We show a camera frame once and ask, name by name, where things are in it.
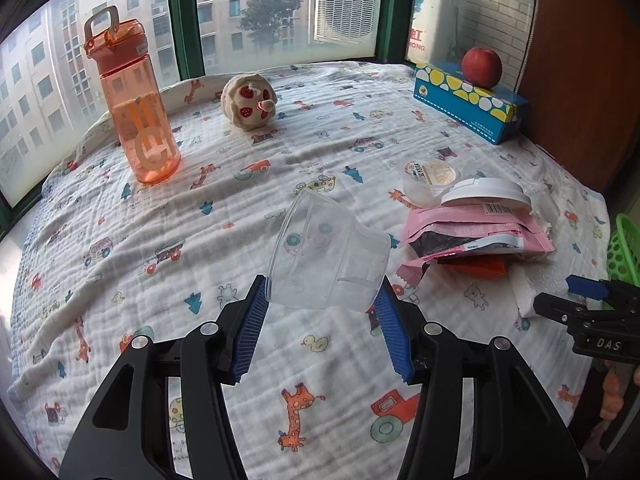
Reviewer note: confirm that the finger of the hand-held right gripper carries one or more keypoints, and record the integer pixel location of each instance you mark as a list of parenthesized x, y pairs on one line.
[(585, 287), (557, 307)]

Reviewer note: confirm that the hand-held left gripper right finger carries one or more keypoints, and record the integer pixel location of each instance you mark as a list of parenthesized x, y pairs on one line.
[(395, 330)]

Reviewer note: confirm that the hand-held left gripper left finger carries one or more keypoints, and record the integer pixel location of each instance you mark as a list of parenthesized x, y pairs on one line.
[(250, 325)]

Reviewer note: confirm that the green plastic basket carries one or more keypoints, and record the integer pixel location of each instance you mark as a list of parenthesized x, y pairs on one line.
[(622, 255)]

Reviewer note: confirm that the orange snack wrapper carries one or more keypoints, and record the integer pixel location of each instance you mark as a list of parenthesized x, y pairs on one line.
[(475, 265)]

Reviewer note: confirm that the clear plastic cup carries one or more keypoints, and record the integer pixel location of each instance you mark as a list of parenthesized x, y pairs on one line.
[(325, 255)]

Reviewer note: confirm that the pink snack wrapper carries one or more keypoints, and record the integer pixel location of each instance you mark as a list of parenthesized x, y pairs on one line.
[(480, 232)]

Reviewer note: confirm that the white paper tissue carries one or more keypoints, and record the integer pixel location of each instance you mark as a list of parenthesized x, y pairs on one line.
[(535, 290)]

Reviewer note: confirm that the printed blanket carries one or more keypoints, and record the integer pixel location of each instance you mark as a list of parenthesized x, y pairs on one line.
[(175, 240)]

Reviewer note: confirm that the white plastic lid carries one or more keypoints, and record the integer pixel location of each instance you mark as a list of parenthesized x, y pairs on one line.
[(482, 191)]

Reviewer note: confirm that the small jelly cup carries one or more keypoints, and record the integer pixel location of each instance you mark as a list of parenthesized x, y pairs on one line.
[(430, 180)]

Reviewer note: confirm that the brown wooden cabinet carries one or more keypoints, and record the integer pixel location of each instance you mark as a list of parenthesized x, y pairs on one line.
[(585, 75)]

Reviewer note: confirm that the blue tissue box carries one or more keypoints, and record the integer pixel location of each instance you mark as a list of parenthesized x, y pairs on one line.
[(470, 102)]

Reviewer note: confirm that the plush cupcake toy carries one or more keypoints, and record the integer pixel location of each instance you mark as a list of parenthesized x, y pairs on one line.
[(247, 102)]

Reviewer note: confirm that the orange water bottle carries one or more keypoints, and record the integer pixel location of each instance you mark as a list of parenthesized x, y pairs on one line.
[(140, 115)]

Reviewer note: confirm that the red apple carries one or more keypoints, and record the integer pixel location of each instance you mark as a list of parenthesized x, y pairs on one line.
[(481, 67)]

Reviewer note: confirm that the white printed sign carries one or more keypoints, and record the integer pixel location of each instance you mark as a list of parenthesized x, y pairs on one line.
[(422, 25)]

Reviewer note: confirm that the outdoor air conditioner unit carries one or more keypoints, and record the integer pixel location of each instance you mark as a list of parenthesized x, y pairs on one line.
[(347, 2)]

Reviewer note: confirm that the green window frame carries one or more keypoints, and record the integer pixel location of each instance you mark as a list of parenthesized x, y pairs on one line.
[(182, 20)]

